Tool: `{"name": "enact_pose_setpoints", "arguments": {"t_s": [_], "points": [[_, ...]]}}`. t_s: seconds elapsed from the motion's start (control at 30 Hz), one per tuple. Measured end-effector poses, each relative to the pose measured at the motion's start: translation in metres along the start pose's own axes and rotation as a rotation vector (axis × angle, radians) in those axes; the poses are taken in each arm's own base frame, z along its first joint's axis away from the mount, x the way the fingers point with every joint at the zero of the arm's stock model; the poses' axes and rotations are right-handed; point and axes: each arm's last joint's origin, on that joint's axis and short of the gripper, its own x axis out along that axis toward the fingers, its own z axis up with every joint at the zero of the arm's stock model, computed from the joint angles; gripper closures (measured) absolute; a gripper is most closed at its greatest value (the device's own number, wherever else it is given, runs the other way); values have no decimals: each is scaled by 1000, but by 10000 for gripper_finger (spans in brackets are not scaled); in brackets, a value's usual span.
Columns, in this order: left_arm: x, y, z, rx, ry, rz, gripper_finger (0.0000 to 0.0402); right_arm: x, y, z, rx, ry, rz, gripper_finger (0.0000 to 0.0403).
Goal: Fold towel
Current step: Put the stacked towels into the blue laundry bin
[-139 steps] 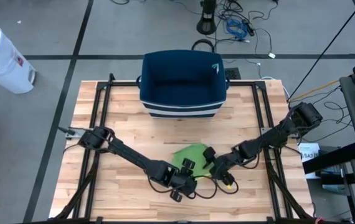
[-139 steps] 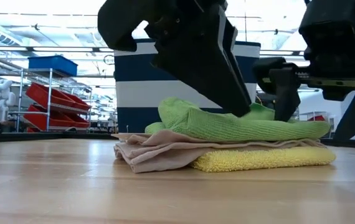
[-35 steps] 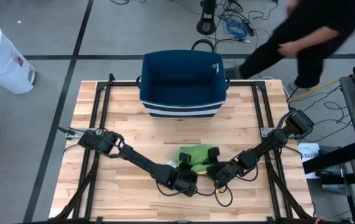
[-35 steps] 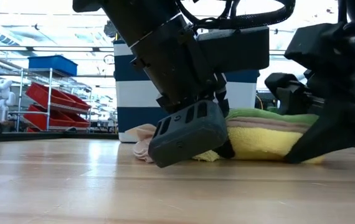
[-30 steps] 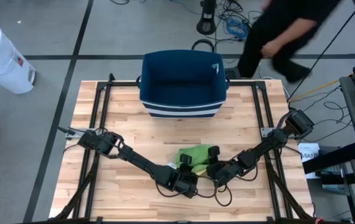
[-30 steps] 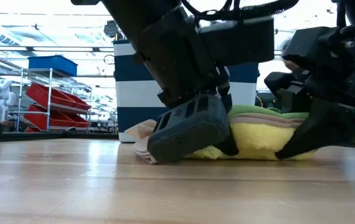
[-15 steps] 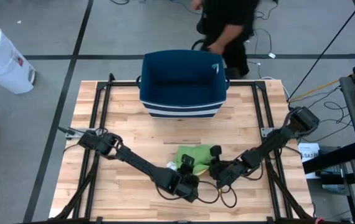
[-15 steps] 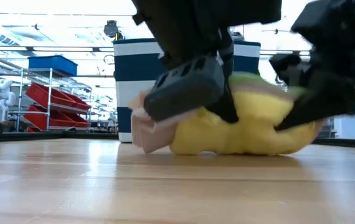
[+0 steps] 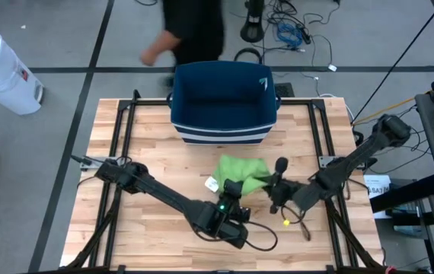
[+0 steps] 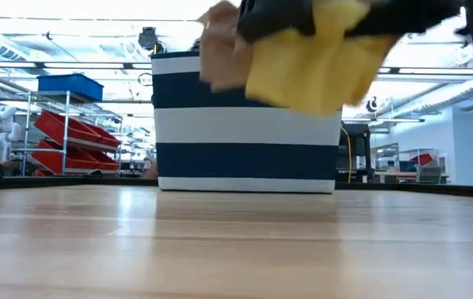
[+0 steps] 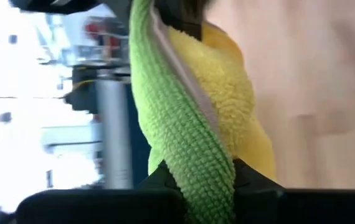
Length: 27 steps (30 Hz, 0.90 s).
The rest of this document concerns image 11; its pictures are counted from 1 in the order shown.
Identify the green towel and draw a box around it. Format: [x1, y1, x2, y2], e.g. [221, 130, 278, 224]
[128, 0, 237, 224]

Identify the black box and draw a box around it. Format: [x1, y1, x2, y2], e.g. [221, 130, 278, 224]
[64, 67, 99, 114]

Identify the navy white-striped fabric basket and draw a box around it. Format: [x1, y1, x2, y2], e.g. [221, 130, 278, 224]
[96, 79, 152, 190]

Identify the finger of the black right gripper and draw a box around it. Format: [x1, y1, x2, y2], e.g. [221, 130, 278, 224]
[154, 0, 215, 41]

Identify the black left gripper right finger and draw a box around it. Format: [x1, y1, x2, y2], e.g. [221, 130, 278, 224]
[232, 158, 355, 224]

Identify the yellow towel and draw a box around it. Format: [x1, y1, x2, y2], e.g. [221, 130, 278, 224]
[167, 21, 277, 182]

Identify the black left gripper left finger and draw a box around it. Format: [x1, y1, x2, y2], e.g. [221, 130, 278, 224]
[14, 161, 191, 224]

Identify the beige towel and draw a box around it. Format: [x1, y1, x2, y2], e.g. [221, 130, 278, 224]
[149, 4, 221, 133]

